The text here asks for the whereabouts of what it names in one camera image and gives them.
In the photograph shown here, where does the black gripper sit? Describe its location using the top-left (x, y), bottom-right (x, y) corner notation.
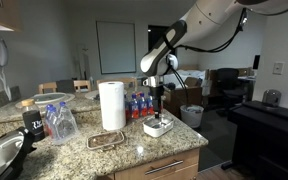
top-left (148, 85), bottom-right (166, 120)

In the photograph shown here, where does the white rectangular food container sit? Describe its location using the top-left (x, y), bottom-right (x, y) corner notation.
top-left (142, 113), bottom-right (175, 138)

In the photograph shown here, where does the black jar with cork lid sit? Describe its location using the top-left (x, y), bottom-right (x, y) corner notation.
top-left (20, 98), bottom-right (46, 143)

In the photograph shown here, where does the red label water bottle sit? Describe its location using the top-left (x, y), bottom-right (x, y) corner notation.
top-left (138, 92), bottom-right (149, 118)
top-left (124, 94), bottom-right (132, 120)
top-left (130, 93), bottom-right (141, 120)
top-left (146, 91), bottom-right (155, 116)

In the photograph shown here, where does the brown sofa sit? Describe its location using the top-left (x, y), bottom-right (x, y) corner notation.
top-left (140, 64), bottom-right (204, 118)

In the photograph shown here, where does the white trash bin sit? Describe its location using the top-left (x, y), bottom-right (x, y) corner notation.
top-left (179, 104), bottom-right (205, 129)

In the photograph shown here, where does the white paper towel roll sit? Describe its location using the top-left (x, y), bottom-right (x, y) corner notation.
top-left (98, 81), bottom-right (127, 132)

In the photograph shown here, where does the white blanket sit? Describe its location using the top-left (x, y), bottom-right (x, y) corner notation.
top-left (163, 68), bottom-right (207, 91)

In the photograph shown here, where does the wooden counter drawer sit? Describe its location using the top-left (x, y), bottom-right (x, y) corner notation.
top-left (113, 148), bottom-right (201, 180)

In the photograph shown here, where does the white round plate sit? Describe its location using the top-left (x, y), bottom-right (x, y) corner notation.
top-left (84, 89), bottom-right (102, 101)

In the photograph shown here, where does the dark window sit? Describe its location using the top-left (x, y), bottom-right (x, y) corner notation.
top-left (147, 24), bottom-right (179, 58)

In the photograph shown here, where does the white projector screen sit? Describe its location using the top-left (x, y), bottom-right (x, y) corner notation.
top-left (95, 20), bottom-right (137, 75)

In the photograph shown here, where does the black office chair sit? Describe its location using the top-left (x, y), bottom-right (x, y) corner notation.
top-left (213, 67), bottom-right (252, 115)

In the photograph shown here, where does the small wooden chair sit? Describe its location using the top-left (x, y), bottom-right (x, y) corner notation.
top-left (37, 81), bottom-right (58, 95)
top-left (72, 79), bottom-right (93, 94)

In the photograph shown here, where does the white floor lamp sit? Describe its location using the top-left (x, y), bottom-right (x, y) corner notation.
top-left (77, 44), bottom-right (92, 81)

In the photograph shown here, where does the black flat screen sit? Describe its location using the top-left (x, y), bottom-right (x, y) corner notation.
top-left (56, 79), bottom-right (76, 95)

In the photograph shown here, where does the black computer monitor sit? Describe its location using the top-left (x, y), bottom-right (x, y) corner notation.
top-left (252, 54), bottom-right (261, 71)

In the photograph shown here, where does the black digital piano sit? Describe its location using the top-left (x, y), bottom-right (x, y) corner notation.
top-left (221, 99), bottom-right (288, 180)

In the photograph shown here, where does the silver cylindrical speaker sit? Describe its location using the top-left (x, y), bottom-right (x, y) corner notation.
top-left (261, 88), bottom-right (283, 108)

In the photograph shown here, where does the stainless steel pan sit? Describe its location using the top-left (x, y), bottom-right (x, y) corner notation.
top-left (0, 126), bottom-right (37, 180)

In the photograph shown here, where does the metal drawer handle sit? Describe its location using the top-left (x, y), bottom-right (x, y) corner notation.
top-left (144, 159), bottom-right (185, 176)

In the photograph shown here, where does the white wall switch plate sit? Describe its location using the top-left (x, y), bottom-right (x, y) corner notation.
top-left (272, 62), bottom-right (285, 76)

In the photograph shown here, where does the wooden wall cabinet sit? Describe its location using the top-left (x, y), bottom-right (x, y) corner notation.
top-left (0, 0), bottom-right (24, 33)

